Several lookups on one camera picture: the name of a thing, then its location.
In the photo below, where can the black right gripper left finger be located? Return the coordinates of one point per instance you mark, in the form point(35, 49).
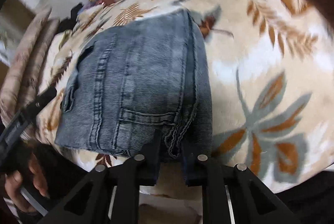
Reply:
point(110, 194)

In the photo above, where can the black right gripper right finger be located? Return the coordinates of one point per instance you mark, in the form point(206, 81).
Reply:
point(232, 194)

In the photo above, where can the grey blue denim pants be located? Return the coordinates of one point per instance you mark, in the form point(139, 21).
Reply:
point(134, 82)

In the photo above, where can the person's left hand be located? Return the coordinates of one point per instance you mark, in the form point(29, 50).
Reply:
point(25, 182)

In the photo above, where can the brown striped folded quilt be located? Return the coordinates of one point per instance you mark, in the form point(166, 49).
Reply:
point(21, 83)

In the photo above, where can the beige leaf pattern blanket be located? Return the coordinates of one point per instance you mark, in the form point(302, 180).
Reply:
point(271, 74)

